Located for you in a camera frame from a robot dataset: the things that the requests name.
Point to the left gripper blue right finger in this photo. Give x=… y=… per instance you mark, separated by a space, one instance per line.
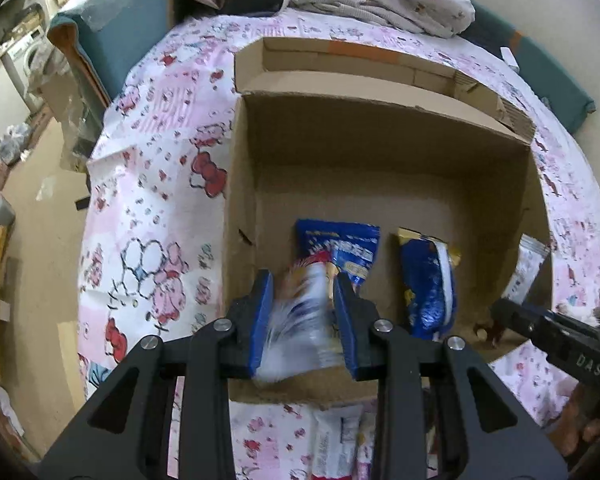
x=344 y=301

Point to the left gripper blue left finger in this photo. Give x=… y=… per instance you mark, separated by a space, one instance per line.
x=260 y=304

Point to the white red snack packet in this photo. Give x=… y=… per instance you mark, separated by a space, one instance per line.
x=302 y=335

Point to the white brown chocolate snack packet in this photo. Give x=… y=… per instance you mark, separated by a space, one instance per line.
x=531 y=256

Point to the white red wafer packet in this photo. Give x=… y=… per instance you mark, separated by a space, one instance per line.
x=335 y=438

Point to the blue yellow snack bag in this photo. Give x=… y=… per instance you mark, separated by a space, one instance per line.
x=348 y=247

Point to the blue white snack bag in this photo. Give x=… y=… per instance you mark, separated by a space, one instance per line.
x=427 y=266

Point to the pink cartoon bed sheet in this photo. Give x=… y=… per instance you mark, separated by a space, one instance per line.
x=150 y=261

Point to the brown cardboard box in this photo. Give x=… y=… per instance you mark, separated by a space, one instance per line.
x=343 y=132

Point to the teal cushioned chair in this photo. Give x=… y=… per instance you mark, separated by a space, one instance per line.
x=103 y=39

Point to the white washing machine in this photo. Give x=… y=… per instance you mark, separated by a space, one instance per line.
x=18 y=58

